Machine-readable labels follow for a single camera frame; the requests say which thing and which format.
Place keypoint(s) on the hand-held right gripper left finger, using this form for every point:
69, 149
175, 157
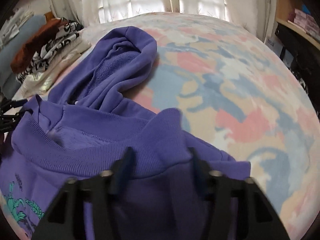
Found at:
123, 177

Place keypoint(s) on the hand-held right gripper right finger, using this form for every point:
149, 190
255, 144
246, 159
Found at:
201, 180

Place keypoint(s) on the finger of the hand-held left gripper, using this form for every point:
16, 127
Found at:
10, 105
6, 125

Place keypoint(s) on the purple zip hoodie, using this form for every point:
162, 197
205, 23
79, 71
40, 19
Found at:
112, 80

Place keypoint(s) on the white folded clothes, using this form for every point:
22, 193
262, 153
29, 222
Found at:
12, 27

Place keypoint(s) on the brown folded garment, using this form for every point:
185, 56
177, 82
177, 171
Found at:
32, 45

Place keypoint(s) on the cream puffer jacket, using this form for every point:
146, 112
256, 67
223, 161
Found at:
62, 62

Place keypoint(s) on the blue-grey rolled quilt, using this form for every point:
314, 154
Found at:
27, 23

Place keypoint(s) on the pastel patterned bed blanket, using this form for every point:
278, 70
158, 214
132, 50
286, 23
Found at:
225, 80

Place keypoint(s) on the blue-grey box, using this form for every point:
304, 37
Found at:
286, 56

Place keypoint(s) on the white printed box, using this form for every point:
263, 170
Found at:
272, 45

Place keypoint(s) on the black bag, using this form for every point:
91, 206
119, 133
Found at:
305, 55

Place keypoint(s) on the pink drawer organizer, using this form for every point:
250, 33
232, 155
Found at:
301, 20

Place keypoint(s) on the light wooden shelf unit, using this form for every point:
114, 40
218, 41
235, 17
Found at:
285, 0

